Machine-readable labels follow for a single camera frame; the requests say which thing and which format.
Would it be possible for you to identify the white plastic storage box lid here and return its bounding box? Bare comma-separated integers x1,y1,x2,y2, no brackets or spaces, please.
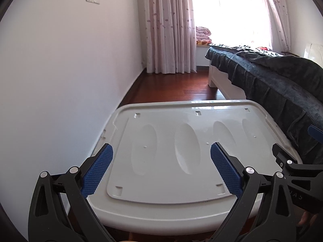
86,100,303,228

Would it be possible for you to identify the cream headboard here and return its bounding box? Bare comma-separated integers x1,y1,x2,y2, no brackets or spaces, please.
304,43,323,67

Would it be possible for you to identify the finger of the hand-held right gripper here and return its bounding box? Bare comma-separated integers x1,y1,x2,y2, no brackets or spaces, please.
308,125,323,140
272,143,323,177

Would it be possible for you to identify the black and white printed bedsheet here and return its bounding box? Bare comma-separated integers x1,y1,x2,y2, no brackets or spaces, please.
211,44,284,56

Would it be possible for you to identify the white bed frame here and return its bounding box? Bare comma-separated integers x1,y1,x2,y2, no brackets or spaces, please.
208,64,246,101

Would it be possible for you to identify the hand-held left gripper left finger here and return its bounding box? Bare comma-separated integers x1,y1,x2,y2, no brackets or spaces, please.
28,143,114,242

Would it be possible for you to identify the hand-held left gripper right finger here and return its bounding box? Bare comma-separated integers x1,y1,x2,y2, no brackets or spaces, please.
210,142,307,242

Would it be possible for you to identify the stack of folded quilts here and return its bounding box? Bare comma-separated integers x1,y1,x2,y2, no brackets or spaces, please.
195,26,212,46

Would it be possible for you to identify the bed with dark blanket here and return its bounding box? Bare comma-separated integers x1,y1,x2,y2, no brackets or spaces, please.
205,43,323,164

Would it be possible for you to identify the person's right hand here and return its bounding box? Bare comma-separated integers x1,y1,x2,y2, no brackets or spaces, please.
297,210,322,228

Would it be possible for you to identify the pink patterned curtain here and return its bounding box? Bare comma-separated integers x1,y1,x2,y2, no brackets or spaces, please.
262,0,290,52
143,0,197,74

